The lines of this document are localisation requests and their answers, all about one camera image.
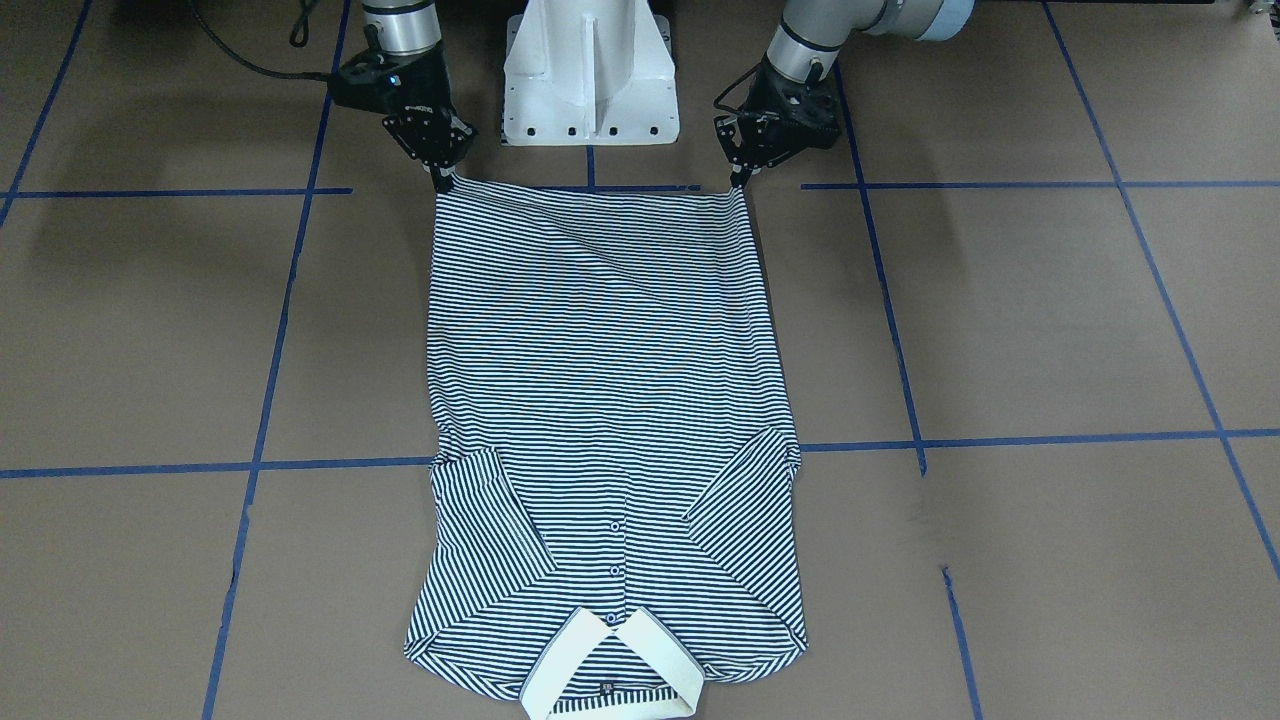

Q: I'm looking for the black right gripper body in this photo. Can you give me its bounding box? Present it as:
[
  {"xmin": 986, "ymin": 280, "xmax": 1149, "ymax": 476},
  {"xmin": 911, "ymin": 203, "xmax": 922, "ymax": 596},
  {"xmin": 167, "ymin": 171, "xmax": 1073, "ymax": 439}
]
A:
[{"xmin": 328, "ymin": 47, "xmax": 476, "ymax": 170}]

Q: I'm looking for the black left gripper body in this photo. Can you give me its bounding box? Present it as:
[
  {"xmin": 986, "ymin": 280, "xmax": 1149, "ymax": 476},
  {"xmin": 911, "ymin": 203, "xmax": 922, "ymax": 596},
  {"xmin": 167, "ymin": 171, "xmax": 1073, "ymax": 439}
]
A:
[{"xmin": 713, "ymin": 58, "xmax": 840, "ymax": 173}]

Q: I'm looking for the navy white striped polo shirt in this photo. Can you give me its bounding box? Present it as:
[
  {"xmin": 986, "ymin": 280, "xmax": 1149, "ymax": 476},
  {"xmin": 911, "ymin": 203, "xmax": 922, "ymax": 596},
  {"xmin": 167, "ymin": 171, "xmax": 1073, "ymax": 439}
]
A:
[{"xmin": 403, "ymin": 179, "xmax": 809, "ymax": 719}]

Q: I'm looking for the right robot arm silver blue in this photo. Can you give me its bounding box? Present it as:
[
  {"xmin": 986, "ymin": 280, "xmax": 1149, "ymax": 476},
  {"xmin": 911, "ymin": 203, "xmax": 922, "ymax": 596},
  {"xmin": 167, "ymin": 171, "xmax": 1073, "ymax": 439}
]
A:
[{"xmin": 326, "ymin": 1, "xmax": 476, "ymax": 193}]

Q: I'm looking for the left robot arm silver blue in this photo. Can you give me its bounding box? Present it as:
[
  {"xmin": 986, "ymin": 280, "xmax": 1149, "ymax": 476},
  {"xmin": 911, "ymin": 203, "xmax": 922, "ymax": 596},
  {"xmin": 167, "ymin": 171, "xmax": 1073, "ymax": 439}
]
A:
[{"xmin": 713, "ymin": 1, "xmax": 975, "ymax": 188}]

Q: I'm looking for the brown paper table cover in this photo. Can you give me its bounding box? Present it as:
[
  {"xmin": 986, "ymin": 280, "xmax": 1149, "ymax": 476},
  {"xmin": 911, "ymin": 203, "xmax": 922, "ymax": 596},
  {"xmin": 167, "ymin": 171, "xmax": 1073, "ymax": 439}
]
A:
[{"xmin": 3, "ymin": 1, "xmax": 1277, "ymax": 719}]

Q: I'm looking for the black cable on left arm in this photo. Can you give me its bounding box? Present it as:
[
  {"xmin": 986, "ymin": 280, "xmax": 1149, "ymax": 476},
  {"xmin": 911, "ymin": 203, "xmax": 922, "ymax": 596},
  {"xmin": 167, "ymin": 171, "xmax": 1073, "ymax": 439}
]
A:
[{"xmin": 712, "ymin": 61, "xmax": 771, "ymax": 117}]

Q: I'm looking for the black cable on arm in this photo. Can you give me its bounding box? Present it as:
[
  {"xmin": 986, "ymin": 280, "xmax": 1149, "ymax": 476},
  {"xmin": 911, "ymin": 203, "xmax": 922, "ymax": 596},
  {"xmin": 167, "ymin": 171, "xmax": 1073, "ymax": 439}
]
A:
[
  {"xmin": 186, "ymin": 0, "xmax": 337, "ymax": 83},
  {"xmin": 712, "ymin": 61, "xmax": 771, "ymax": 117}
]

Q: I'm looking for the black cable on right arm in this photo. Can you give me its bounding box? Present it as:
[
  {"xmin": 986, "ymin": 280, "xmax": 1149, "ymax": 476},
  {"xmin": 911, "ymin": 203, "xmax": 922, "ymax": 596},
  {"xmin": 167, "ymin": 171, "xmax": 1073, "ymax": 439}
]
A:
[{"xmin": 186, "ymin": 0, "xmax": 337, "ymax": 83}]

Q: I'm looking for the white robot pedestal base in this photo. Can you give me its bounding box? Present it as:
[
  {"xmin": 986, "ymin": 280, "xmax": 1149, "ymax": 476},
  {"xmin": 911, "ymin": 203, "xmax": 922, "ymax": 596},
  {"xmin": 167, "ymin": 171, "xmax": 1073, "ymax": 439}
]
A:
[{"xmin": 500, "ymin": 1, "xmax": 681, "ymax": 147}]

